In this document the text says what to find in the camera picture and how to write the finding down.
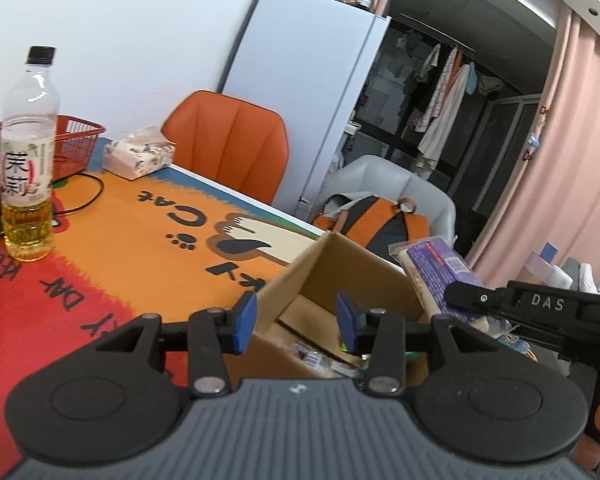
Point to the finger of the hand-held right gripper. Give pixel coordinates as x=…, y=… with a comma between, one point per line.
x=480, y=300

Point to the orange chair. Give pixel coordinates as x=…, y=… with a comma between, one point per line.
x=230, y=145

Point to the brown cardboard box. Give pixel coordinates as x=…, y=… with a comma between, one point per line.
x=275, y=365

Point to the clear tea bottle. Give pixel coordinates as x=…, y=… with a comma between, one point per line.
x=27, y=195

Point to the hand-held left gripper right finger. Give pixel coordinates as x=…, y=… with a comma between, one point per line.
x=347, y=325

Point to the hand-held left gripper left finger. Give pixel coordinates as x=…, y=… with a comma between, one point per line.
x=245, y=322

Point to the red plastic basket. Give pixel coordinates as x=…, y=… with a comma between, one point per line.
x=75, y=145

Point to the beige hanging hat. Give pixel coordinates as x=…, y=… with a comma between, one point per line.
x=490, y=86

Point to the teal hanging garment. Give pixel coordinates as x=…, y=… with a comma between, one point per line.
x=471, y=80

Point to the pile of snack packets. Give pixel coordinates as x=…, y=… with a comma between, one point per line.
x=325, y=360

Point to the pink curtain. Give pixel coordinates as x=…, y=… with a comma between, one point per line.
x=555, y=160

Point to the colourful printed table mat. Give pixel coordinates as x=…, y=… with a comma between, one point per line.
x=130, y=230

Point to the clear bottle with blue cap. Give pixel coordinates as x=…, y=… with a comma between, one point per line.
x=542, y=265

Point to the orange and black backpack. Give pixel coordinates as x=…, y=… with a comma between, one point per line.
x=375, y=225

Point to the purple snack bar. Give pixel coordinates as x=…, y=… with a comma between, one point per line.
x=435, y=270

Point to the white hanging garment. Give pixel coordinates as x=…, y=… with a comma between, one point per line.
x=445, y=125

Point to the grey chair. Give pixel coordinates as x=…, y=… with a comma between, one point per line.
x=380, y=175

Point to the printed tissue pack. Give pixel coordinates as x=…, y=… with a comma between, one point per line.
x=140, y=157

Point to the floral hanging garment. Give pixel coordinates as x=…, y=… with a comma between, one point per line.
x=437, y=95

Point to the blue curtain charm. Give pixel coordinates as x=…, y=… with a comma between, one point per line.
x=533, y=142

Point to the white refrigerator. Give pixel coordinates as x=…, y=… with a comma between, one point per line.
x=300, y=85

